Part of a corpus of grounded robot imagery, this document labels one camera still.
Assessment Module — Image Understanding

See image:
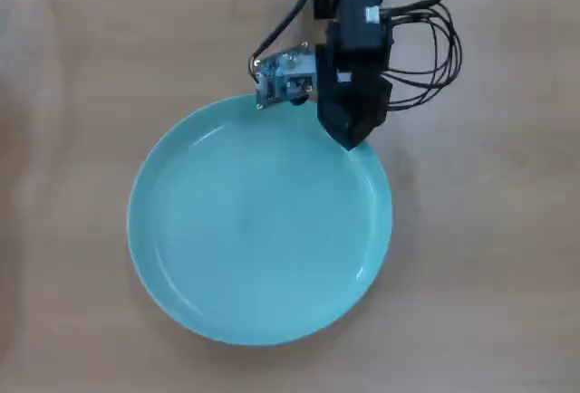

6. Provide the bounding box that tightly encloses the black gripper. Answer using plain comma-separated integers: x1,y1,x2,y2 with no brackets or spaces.
315,0,393,152

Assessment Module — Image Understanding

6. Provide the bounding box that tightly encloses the green round bowl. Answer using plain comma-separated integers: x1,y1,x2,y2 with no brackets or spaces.
127,92,393,347

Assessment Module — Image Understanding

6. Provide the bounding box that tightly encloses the blue camera circuit board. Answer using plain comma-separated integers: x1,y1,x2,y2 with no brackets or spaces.
248,41,319,111

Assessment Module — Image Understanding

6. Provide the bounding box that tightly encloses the thin black camera cable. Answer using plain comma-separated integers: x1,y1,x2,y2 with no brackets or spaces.
247,0,324,78

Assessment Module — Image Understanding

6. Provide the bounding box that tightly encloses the black servo cable bundle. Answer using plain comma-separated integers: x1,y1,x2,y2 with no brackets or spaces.
382,0,464,111

